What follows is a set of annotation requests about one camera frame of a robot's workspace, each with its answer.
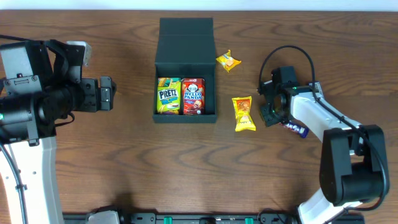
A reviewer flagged blue Dairy Milk bar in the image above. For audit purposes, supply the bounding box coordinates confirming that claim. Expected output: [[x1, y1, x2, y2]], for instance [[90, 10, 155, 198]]
[[281, 121, 309, 138]]

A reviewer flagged red Hello Panda box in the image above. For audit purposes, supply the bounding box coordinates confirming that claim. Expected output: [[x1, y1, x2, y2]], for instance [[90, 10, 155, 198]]
[[182, 78, 205, 115]]

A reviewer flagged green Pretz box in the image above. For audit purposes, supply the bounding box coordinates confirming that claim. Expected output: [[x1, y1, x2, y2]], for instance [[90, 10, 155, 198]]
[[156, 78, 182, 115]]

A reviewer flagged dark green box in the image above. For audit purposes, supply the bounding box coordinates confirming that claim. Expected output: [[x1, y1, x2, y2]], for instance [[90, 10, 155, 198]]
[[152, 17, 217, 123]]

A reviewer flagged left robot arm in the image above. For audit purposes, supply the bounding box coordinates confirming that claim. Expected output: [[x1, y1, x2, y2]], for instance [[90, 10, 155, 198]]
[[1, 37, 119, 223]]

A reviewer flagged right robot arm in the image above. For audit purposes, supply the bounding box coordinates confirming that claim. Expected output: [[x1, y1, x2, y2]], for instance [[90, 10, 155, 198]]
[[257, 67, 390, 223]]

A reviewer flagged large yellow snack packet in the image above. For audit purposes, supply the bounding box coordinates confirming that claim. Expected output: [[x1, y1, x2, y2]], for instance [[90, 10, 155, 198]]
[[232, 96, 256, 132]]

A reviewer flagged small yellow snack packet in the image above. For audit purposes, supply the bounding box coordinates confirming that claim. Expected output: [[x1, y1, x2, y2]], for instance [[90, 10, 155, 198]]
[[216, 50, 241, 72]]

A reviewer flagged right black cable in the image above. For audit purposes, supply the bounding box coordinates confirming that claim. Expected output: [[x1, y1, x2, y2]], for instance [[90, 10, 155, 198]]
[[258, 45, 391, 224]]

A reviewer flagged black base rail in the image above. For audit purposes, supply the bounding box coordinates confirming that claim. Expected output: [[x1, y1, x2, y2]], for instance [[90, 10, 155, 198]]
[[62, 205, 365, 224]]

